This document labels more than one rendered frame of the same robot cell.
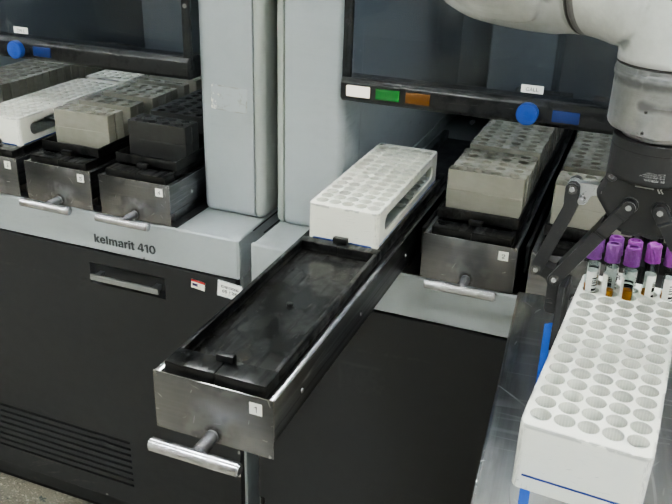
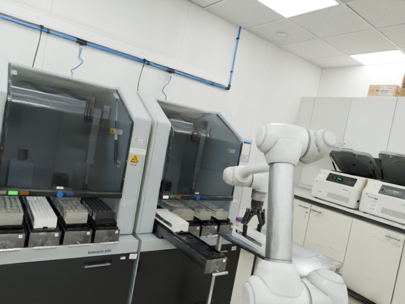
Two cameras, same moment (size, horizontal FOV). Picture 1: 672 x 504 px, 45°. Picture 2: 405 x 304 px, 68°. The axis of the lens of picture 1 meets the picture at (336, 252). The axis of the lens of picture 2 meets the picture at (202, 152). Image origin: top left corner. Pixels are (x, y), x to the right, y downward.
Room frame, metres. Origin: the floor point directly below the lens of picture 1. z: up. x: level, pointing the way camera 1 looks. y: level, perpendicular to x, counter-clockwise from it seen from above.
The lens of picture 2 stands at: (0.01, 1.45, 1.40)
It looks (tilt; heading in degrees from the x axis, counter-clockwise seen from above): 3 degrees down; 302
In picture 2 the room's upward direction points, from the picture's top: 10 degrees clockwise
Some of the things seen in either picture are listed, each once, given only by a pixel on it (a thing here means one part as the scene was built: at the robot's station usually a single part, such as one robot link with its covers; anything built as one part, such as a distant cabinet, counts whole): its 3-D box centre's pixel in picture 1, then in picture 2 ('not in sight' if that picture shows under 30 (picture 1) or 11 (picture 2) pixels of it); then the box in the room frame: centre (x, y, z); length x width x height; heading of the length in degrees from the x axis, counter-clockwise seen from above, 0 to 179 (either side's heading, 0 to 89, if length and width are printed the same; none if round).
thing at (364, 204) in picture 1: (378, 194); (169, 220); (1.13, -0.06, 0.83); 0.30 x 0.10 x 0.06; 159
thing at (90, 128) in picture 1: (85, 127); (76, 217); (1.36, 0.44, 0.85); 0.12 x 0.02 x 0.06; 70
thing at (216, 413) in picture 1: (332, 275); (182, 239); (0.96, 0.00, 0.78); 0.73 x 0.14 x 0.09; 159
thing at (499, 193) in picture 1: (485, 191); (186, 215); (1.11, -0.22, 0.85); 0.12 x 0.02 x 0.06; 70
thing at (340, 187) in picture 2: not in sight; (349, 177); (0.44, -2.58, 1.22); 0.62 x 0.56 x 0.64; 67
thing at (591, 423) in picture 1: (606, 377); (254, 238); (0.63, -0.25, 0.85); 0.30 x 0.10 x 0.06; 156
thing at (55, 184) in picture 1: (162, 132); (64, 216); (1.58, 0.36, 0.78); 0.73 x 0.14 x 0.09; 159
